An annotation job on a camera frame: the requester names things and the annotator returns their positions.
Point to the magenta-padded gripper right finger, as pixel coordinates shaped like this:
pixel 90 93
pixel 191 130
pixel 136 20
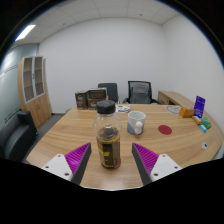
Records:
pixel 160 166

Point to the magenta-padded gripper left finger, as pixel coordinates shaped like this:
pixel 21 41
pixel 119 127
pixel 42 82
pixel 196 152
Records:
pixel 63 166

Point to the clear bottle with dark drink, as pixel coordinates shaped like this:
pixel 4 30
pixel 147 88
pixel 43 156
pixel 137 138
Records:
pixel 108 146

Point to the flat round red coaster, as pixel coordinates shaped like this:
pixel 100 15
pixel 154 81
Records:
pixel 165 129

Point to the white round desk grommet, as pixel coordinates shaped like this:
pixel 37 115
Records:
pixel 204 145

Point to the white mug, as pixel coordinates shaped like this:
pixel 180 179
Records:
pixel 133 121

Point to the black leather sofa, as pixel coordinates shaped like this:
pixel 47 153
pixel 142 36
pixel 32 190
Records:
pixel 15 136

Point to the small light blue box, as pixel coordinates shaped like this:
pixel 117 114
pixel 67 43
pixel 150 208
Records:
pixel 203 128

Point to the round grey printed paper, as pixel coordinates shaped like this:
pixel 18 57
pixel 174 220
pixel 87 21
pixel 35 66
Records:
pixel 172 109

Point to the small tan box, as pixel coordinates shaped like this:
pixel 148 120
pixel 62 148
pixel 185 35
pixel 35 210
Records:
pixel 196 119

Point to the orange box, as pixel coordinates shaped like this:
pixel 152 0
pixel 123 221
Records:
pixel 186 112

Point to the green flat box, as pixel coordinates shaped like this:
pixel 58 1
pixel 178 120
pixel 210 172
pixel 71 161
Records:
pixel 206 122

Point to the wooden cabinet with glass doors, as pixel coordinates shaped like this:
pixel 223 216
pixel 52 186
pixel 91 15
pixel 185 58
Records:
pixel 36 106

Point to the white and green leaflet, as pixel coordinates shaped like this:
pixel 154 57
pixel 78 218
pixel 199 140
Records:
pixel 123 108

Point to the small dark brown box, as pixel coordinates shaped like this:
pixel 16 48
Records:
pixel 81 100

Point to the wooden side desk unit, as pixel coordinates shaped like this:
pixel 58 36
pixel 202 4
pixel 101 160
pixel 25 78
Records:
pixel 170 97

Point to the purple standing sign card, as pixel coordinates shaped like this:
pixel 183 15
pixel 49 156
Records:
pixel 199 106

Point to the grey mesh-back office chair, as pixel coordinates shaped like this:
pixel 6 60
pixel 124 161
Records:
pixel 140 92

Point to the large dark brown box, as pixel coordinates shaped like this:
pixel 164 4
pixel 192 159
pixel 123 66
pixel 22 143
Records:
pixel 95 95

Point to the black padded office chair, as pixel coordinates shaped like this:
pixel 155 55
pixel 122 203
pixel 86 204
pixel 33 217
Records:
pixel 111 90

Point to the rectangular ceiling light panel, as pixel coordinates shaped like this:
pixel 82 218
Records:
pixel 25 32

